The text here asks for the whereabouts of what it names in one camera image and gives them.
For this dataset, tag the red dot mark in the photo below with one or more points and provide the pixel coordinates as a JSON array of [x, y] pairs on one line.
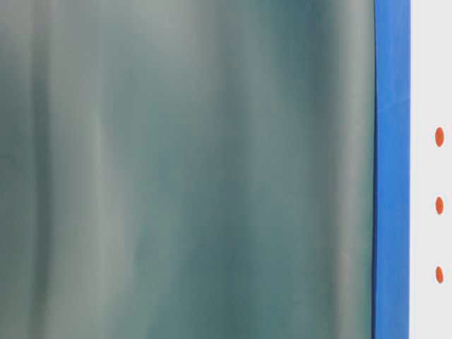
[[439, 136], [439, 205], [439, 274]]

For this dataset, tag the green curtain backdrop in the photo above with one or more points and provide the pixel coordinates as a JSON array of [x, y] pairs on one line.
[[187, 169]]

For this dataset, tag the blue table cloth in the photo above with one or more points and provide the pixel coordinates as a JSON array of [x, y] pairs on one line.
[[391, 256]]

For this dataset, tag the white foam board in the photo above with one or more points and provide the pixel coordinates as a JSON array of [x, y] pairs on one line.
[[430, 168]]

